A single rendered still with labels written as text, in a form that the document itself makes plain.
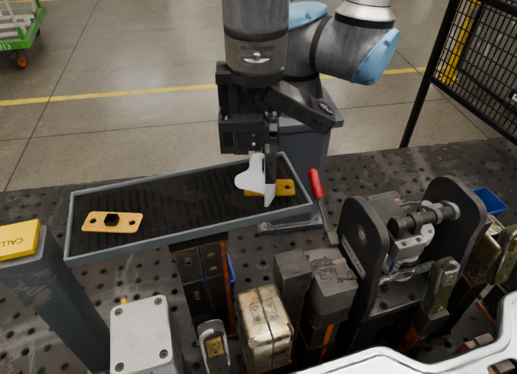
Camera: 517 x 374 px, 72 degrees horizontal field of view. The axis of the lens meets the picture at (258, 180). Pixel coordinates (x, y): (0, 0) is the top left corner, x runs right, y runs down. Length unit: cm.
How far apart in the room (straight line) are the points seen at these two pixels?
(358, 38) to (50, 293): 70
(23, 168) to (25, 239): 224
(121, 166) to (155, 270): 156
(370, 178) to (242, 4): 103
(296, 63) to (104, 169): 195
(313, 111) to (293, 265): 24
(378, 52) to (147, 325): 60
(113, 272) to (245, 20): 86
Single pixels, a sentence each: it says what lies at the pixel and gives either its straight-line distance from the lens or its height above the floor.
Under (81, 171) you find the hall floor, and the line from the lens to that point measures 263.
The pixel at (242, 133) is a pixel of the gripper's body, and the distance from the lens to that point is 48.
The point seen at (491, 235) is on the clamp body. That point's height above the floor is 107.
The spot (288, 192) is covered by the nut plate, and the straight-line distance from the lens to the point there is 59.
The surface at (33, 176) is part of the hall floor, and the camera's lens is 275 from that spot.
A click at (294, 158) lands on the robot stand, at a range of 92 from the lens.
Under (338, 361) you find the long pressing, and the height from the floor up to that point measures 100.
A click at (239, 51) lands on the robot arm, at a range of 43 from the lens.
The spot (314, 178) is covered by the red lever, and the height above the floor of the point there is 115.
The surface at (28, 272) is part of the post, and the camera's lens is 64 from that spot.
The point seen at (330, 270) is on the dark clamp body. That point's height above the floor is 108.
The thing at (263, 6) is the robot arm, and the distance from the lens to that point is 40.
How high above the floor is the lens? 158
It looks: 43 degrees down
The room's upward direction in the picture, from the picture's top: straight up
